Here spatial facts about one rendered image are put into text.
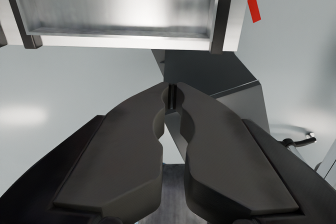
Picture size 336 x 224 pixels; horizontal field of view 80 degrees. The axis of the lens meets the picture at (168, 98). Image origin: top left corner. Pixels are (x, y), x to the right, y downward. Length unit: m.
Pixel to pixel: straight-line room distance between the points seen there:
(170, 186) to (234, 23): 0.29
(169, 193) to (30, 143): 1.68
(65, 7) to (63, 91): 1.21
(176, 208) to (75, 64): 1.18
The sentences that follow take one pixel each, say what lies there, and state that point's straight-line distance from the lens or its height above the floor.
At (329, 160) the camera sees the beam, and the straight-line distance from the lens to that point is 1.37.
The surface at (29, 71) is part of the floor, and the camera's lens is 1.58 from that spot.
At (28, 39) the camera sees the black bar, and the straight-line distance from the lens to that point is 0.38.
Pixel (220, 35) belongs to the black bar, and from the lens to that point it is 0.32.
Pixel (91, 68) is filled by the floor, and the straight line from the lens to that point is 1.39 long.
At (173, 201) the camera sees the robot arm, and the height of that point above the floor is 0.99.
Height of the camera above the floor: 1.20
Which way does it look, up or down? 60 degrees down
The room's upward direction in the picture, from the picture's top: 179 degrees counter-clockwise
